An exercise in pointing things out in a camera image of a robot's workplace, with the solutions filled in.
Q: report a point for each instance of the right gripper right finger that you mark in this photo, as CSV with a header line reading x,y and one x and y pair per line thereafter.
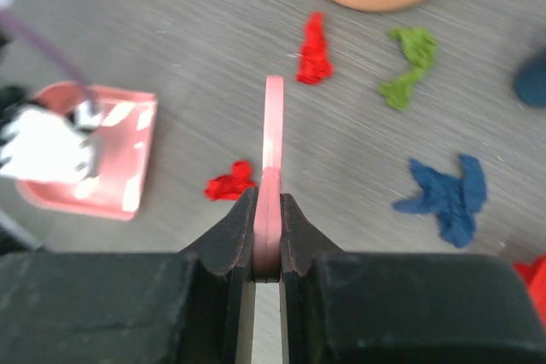
x,y
379,307

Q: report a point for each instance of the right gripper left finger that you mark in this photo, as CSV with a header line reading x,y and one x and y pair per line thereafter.
x,y
191,306

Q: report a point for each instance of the pink hand brush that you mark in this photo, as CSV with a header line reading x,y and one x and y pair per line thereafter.
x,y
267,225

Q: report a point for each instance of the red paper scrap front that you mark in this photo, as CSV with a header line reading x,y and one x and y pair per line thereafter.
x,y
231,186

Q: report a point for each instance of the red paper scrap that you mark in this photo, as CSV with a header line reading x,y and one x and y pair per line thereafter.
x,y
314,64
231,186

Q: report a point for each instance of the pink dustpan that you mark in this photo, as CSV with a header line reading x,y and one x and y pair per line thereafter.
x,y
125,139

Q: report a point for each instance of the blue paper scrap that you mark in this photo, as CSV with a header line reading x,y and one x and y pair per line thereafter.
x,y
454,201

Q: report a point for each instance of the red plastic tray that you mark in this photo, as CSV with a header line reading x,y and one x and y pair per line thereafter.
x,y
534,275

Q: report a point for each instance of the red paper scrap centre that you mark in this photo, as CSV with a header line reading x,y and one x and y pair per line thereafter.
x,y
314,64

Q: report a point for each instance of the green paper scrap centre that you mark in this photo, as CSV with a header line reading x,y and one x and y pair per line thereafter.
x,y
419,47

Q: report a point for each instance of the dark blue mug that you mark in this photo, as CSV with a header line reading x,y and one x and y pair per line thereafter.
x,y
530,81

